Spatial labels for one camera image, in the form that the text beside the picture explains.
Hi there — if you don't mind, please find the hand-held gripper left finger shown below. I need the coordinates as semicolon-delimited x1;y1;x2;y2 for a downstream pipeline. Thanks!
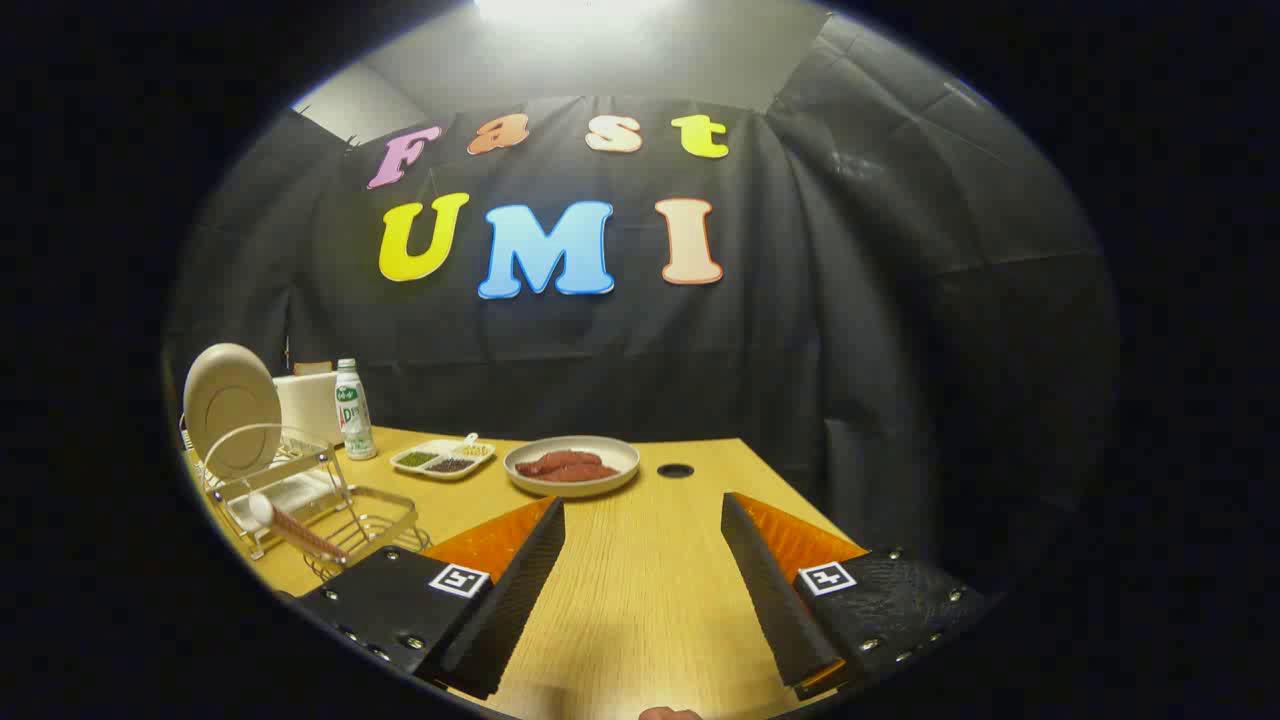
295;497;567;701

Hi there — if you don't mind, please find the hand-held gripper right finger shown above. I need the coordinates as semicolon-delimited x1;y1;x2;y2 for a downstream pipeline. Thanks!
720;491;991;701

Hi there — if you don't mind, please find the small wire basket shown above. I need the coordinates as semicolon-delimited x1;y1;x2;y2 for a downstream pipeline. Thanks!
305;485;431;581

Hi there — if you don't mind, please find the white wire dish rack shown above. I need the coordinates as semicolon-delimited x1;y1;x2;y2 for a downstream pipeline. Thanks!
178;420;356;561

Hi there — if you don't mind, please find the white spoon red checked handle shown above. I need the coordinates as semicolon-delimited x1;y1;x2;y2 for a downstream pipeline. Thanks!
247;492;349;563

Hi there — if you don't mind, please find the beige round plate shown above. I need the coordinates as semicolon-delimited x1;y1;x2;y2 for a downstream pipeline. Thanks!
183;343;284;479

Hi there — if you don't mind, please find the beige plate with meat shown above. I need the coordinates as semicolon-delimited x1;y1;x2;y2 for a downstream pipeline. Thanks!
503;436;641;498

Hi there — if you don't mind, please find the white divided tray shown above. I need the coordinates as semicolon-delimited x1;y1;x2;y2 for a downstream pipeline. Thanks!
390;433;496;482

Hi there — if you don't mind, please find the black backdrop cloth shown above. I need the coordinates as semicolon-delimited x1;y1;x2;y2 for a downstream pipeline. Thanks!
165;15;1121;601

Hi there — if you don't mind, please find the white bottle green label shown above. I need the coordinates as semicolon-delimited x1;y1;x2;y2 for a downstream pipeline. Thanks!
334;359;378;461

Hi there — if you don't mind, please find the white drip tray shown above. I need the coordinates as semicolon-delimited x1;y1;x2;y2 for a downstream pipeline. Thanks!
225;470;341;536

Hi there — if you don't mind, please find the white toaster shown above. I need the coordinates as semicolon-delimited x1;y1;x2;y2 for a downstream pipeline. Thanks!
272;372;341;448

